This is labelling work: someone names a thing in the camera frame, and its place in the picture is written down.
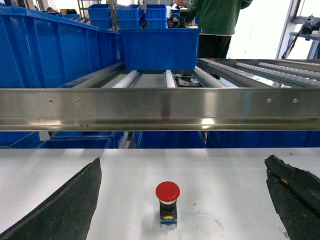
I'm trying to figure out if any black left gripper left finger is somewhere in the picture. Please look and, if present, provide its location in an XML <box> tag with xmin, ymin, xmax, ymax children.
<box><xmin>0</xmin><ymin>158</ymin><xmax>102</xmax><ymax>240</ymax></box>

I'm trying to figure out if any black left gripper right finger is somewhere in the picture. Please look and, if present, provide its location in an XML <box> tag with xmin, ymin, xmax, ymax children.
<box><xmin>264</xmin><ymin>155</ymin><xmax>320</xmax><ymax>240</ymax></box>

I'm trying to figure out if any red mushroom push button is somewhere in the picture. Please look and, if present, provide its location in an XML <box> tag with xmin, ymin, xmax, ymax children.
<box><xmin>155</xmin><ymin>181</ymin><xmax>180</xmax><ymax>227</ymax></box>

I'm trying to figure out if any steel roller rack front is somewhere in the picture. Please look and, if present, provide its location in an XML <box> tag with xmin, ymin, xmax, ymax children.
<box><xmin>0</xmin><ymin>57</ymin><xmax>320</xmax><ymax>132</ymax></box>

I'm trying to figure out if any large blue bin left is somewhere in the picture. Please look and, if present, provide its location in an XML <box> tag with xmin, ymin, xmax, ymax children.
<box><xmin>0</xmin><ymin>6</ymin><xmax>122</xmax><ymax>89</ymax></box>

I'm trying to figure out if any blue bin on rollers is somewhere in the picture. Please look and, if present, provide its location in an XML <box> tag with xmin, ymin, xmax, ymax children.
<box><xmin>119</xmin><ymin>28</ymin><xmax>201</xmax><ymax>71</ymax></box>

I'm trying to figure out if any person in green sweater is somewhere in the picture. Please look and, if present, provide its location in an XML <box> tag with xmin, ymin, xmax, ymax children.
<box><xmin>185</xmin><ymin>0</ymin><xmax>252</xmax><ymax>59</ymax></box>

